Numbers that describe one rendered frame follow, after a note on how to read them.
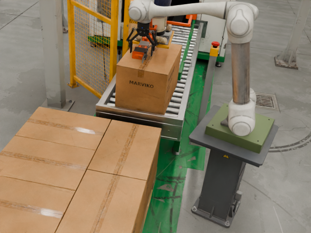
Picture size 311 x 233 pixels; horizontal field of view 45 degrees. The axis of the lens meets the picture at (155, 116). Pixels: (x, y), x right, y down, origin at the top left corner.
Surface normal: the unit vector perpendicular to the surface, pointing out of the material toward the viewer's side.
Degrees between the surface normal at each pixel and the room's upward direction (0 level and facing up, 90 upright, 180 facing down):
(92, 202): 0
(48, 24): 90
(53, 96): 90
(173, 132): 90
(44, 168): 0
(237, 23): 83
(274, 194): 0
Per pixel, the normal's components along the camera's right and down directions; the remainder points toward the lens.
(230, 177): -0.46, 0.46
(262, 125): 0.10, -0.84
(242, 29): -0.29, 0.37
